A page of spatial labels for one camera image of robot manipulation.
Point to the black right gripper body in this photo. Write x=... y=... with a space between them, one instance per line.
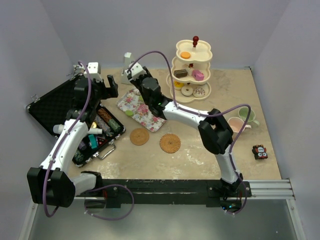
x=138 y=83

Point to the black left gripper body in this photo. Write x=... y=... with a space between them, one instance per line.
x=100 y=91

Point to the white striped donut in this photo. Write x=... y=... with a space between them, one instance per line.
x=137 y=92

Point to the yellow glazed donut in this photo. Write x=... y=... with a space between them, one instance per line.
x=178 y=85

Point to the chocolate striped cake bar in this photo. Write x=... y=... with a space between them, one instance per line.
x=181 y=73

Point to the cream plain donut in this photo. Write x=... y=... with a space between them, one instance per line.
x=187 y=90

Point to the cream cake slice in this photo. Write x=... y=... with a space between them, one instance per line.
x=189 y=69

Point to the orange macaron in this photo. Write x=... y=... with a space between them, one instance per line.
x=185 y=55

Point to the pink cake slice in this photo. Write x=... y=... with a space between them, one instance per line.
x=198 y=75

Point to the sprinkled white donut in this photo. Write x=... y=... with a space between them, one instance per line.
x=199 y=92

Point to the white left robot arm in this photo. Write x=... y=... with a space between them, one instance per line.
x=49 y=183

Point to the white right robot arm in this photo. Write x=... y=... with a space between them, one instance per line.
x=215 y=133

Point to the floral serving tray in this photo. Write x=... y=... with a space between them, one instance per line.
x=142 y=114

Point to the orange poker chip stack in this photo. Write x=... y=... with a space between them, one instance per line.
x=104 y=115

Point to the green macaron left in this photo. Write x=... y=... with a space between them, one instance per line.
x=129 y=113

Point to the green poker chip stack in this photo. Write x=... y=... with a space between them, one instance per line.
x=114 y=125

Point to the grey metronome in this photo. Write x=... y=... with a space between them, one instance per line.
x=128 y=60

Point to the white small bottle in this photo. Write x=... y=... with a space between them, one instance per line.
x=95 y=131

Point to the cream three-tier dessert stand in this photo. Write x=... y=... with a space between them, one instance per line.
x=201 y=56

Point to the black open case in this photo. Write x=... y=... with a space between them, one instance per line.
x=55 y=107

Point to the left woven coaster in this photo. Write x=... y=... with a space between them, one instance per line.
x=139 y=136

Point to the woven coaster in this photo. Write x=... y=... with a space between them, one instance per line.
x=170 y=143
x=139 y=136

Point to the right woven coaster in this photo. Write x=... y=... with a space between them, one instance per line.
x=170 y=143

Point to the pink cup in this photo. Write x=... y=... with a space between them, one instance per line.
x=237 y=123

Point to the green cup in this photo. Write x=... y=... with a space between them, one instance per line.
x=245 y=113

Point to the red black toy car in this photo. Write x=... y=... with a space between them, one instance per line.
x=259 y=152

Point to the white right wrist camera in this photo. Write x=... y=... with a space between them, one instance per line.
x=134 y=71

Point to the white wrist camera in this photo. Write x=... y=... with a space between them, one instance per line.
x=134 y=71
x=94 y=72

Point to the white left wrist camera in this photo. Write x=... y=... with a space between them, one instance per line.
x=94 y=72

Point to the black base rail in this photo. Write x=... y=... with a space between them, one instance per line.
x=212 y=193

